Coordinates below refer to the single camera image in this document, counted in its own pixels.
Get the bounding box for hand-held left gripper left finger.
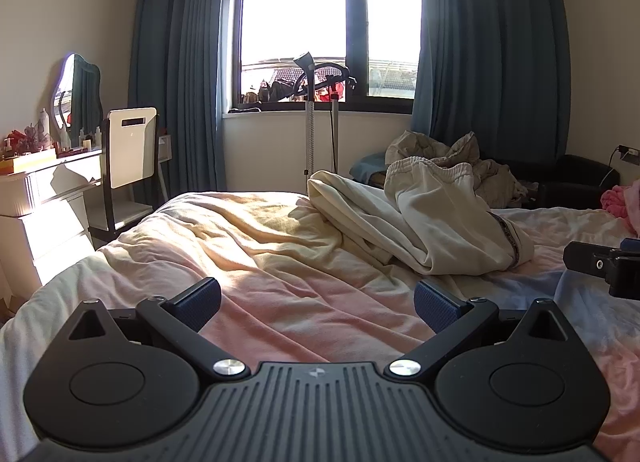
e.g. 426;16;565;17
67;277;251;384

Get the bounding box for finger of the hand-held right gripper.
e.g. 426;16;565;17
562;238;640;279

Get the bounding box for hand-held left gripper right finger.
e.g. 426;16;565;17
384;279;576;384

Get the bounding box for white sweatpants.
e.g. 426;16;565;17
384;156;537;277

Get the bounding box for cream garment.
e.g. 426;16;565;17
289;169;406;265

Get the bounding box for hot pink fluffy blanket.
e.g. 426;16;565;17
600;184;640;235

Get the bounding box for black sofa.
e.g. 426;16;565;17
480;154;621;209

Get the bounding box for white patterned cloth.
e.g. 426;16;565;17
500;176;539;206

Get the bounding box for bed with pastel duvet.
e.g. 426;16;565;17
0;191;640;462

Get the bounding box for blue cloth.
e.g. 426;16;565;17
349;152;396;187

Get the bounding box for beige quilted jacket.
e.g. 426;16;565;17
385;131;538;207

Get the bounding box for chair with white back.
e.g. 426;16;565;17
87;106;173;243

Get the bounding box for white dressing table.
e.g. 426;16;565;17
0;147;106;287

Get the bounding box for group of small cosmetic bottles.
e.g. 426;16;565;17
60;126;104;151

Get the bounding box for garment steamer stand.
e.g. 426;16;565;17
292;52;358;179

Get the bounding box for dark cloth heap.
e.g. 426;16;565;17
242;78;306;103

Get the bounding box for orange wooden tray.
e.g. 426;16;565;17
0;149;57;175

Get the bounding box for blue curtain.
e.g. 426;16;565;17
127;0;246;207
410;0;573;173

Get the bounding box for wavy mirror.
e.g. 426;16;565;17
52;52;104;147

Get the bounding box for red pink flower decoration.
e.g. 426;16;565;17
6;124;52;155

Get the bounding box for black framed window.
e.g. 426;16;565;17
232;0;423;115

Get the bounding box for charger cable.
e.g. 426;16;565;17
597;147;624;183

